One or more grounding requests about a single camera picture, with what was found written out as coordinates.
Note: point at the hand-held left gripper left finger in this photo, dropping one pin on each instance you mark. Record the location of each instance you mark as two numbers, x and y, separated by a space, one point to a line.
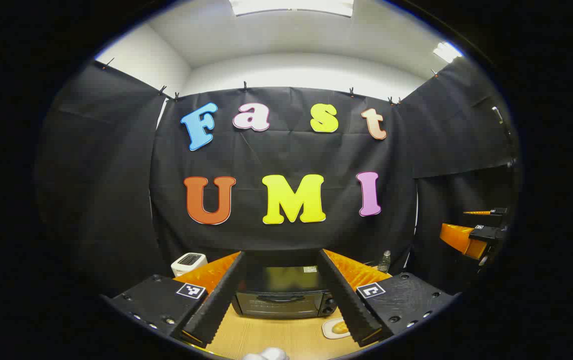
216 305

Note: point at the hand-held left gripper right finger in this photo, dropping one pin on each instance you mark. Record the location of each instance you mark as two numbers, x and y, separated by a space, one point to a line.
346 300

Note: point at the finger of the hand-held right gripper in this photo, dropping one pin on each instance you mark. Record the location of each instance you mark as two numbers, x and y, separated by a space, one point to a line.
496 211
459 237

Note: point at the golden bread bun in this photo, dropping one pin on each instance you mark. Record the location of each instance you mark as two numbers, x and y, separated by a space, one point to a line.
340 327

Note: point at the black electric oven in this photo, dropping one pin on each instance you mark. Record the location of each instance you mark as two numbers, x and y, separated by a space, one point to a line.
281 295

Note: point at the white square plate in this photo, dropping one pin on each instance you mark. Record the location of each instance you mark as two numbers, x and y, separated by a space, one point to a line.
327 331

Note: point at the white toaster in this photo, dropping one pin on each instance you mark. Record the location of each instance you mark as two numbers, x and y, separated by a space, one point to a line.
187 263

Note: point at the clear plastic water bottle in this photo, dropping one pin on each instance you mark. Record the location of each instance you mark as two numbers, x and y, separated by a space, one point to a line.
384 262

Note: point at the black backdrop cloth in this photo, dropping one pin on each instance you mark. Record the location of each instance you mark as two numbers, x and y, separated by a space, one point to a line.
286 155

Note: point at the ceiling light panel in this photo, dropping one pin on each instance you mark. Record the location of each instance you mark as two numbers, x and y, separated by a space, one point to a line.
446 51
291 6

